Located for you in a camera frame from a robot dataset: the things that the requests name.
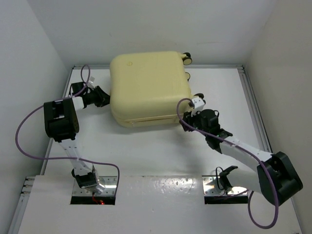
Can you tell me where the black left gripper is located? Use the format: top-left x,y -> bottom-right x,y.
83,86 -> 114,107

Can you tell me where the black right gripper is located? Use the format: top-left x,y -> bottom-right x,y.
179,107 -> 209,137

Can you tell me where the cream yellow suitcase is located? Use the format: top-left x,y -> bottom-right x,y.
110,51 -> 204,127

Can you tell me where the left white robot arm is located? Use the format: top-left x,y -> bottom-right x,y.
43,82 -> 110,193

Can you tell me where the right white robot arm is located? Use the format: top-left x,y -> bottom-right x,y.
180,109 -> 303,205

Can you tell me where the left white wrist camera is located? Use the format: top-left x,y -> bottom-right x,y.
87,77 -> 95,90

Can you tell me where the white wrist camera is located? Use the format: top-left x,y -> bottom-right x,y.
87,77 -> 95,90
191,97 -> 205,116

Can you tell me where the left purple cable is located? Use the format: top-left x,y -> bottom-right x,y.
15,64 -> 120,195

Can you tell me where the purple cable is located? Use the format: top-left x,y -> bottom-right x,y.
176,98 -> 280,229
15,64 -> 120,195

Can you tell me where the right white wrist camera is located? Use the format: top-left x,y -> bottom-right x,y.
191,97 -> 205,116

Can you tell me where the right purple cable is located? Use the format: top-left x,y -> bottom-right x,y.
176,98 -> 280,229

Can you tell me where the grey aluminium table rail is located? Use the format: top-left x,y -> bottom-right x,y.
187,64 -> 244,70

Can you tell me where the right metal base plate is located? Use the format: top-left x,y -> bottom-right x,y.
202,175 -> 248,198

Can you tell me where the metal base plate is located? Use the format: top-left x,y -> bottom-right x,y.
202,175 -> 248,198
72,176 -> 117,197

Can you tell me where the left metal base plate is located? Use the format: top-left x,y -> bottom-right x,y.
72,176 -> 117,197

